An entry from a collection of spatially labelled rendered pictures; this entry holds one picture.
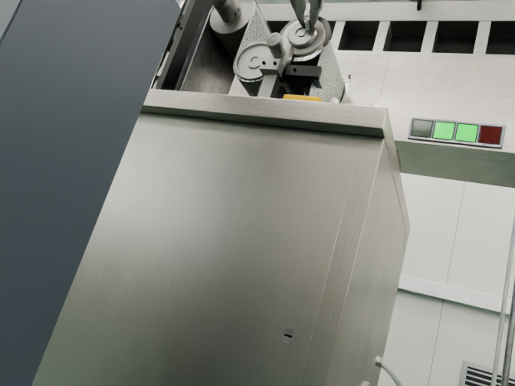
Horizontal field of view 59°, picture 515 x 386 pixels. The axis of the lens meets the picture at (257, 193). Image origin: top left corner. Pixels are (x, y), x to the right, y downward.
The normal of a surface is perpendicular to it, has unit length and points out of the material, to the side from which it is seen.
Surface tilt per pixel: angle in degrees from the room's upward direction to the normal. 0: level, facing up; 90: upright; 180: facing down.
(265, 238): 90
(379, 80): 90
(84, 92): 90
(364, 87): 90
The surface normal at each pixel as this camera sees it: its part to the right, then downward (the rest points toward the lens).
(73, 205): 0.90, 0.16
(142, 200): -0.35, -0.35
